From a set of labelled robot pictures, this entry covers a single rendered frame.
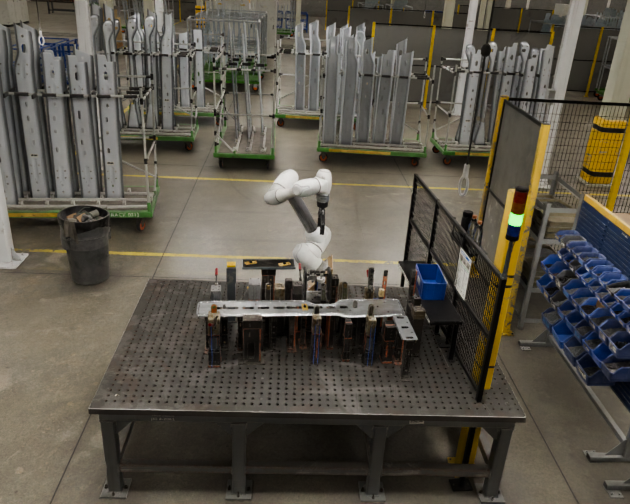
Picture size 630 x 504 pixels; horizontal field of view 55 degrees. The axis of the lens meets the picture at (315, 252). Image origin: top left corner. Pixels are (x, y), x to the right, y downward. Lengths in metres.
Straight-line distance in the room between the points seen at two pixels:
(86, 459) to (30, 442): 0.45
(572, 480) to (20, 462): 3.69
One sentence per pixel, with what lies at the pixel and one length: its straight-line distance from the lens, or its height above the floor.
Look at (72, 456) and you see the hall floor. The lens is 4.59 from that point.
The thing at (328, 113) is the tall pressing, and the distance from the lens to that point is 10.74.
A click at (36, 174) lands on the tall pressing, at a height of 0.60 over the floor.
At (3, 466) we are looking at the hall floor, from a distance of 4.66.
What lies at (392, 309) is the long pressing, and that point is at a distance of 4.13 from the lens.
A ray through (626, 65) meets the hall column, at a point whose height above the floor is 1.96.
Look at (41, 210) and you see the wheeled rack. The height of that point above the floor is 0.27.
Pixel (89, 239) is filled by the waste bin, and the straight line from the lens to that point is 6.35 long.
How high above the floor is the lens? 3.04
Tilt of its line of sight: 25 degrees down
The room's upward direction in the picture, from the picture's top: 3 degrees clockwise
